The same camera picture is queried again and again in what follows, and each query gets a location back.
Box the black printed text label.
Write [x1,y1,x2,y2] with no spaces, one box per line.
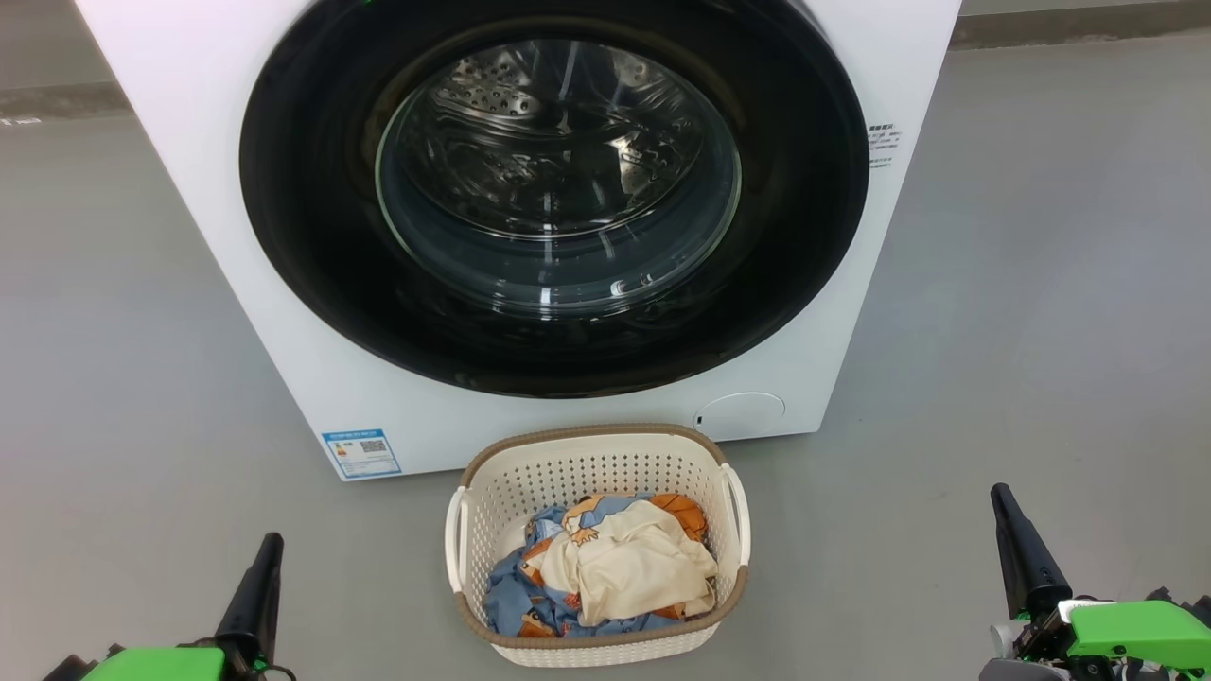
[866,121,903,169]

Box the round white filter cover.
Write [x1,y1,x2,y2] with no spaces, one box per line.
[693,393,786,444]

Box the cream perforated laundry basket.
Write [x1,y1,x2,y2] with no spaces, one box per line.
[445,423,751,669]

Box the bear print garment cream inside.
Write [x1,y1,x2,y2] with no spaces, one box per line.
[525,494,718,627]

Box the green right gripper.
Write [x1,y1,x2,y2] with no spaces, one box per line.
[979,484,1211,681]

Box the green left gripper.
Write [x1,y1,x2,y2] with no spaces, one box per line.
[43,533,285,681]

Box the blue energy label sticker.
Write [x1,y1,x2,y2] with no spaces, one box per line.
[321,428,402,480]

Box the blue bear print garment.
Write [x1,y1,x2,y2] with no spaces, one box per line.
[484,492,709,639]

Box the white front-load washing machine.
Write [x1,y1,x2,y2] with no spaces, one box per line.
[76,0,961,481]

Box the black round glass washer door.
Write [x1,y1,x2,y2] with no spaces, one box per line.
[239,0,869,399]

